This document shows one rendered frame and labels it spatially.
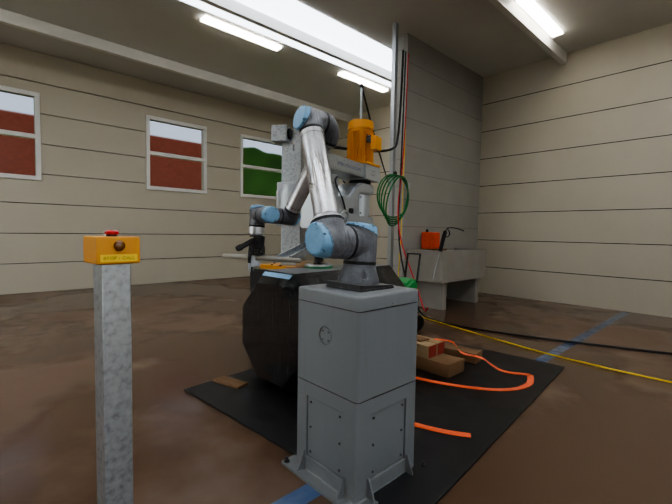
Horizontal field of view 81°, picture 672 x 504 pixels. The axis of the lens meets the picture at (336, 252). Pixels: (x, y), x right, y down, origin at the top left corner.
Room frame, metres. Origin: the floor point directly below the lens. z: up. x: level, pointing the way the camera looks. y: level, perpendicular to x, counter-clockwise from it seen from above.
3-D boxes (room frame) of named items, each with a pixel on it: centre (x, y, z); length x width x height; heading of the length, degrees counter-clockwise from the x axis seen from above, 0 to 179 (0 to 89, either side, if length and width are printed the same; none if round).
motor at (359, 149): (3.58, -0.22, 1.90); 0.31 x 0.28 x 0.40; 59
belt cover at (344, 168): (3.33, -0.05, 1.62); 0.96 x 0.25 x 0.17; 149
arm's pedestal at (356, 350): (1.79, -0.10, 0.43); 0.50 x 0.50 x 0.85; 43
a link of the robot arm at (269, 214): (2.16, 0.37, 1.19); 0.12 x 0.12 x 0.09; 38
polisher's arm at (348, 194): (3.35, -0.08, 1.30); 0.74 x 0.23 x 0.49; 149
